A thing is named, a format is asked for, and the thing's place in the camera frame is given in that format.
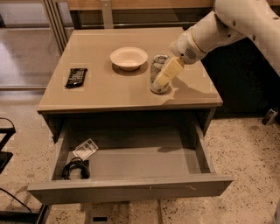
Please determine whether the grey open top drawer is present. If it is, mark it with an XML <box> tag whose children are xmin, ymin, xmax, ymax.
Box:
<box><xmin>28</xmin><ymin>122</ymin><xmax>233</xmax><ymax>205</ymax></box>

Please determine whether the black chair frame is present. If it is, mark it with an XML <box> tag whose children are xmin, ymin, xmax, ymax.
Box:
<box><xmin>0</xmin><ymin>117</ymin><xmax>17</xmax><ymax>175</ymax></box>

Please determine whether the green white 7up can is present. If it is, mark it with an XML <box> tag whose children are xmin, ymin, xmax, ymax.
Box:
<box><xmin>150</xmin><ymin>54</ymin><xmax>170</xmax><ymax>94</ymax></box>

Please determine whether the black snack packet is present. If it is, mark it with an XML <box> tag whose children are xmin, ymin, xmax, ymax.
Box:
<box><xmin>65</xmin><ymin>68</ymin><xmax>88</xmax><ymax>88</ymax></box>

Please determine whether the white paper tag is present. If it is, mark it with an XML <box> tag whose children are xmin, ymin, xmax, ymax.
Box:
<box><xmin>73</xmin><ymin>138</ymin><xmax>99</xmax><ymax>160</ymax></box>

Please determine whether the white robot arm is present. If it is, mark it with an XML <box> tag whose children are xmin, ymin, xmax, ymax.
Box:
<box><xmin>153</xmin><ymin>0</ymin><xmax>280</xmax><ymax>87</ymax></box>

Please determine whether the black floor cable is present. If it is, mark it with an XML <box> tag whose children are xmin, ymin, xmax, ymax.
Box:
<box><xmin>0</xmin><ymin>187</ymin><xmax>33</xmax><ymax>214</ymax></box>

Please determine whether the beige top drawer cabinet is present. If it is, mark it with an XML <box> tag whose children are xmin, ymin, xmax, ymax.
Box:
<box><xmin>38</xmin><ymin>27</ymin><xmax>222</xmax><ymax>136</ymax></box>

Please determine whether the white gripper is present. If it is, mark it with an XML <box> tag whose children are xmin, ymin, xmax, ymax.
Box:
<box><xmin>155</xmin><ymin>29</ymin><xmax>207</xmax><ymax>87</ymax></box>

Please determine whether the black coiled cable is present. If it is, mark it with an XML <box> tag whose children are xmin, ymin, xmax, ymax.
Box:
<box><xmin>61</xmin><ymin>157</ymin><xmax>91</xmax><ymax>180</ymax></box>

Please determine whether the wooden metal background shelf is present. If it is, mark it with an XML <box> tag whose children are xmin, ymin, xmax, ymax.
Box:
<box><xmin>66</xmin><ymin>0</ymin><xmax>280</xmax><ymax>30</ymax></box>

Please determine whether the white paper bowl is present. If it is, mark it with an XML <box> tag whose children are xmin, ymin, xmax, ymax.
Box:
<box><xmin>110</xmin><ymin>47</ymin><xmax>148</xmax><ymax>71</ymax></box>

